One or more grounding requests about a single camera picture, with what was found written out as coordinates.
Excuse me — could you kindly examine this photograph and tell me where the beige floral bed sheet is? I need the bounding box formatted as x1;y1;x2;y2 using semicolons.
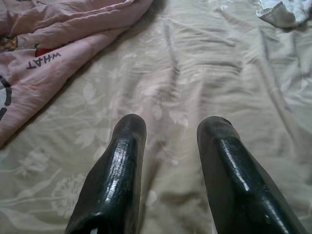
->
0;0;312;234

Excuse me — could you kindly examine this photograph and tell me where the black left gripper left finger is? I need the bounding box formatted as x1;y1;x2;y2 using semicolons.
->
64;113;148;234

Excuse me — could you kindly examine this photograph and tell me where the pink cartoon print quilt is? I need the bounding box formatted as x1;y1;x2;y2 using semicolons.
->
0;0;152;148

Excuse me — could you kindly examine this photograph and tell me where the white crumpled cloth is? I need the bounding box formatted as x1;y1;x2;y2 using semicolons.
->
255;0;312;27

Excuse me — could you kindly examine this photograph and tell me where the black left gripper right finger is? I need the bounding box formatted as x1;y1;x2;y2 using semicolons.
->
196;116;309;234

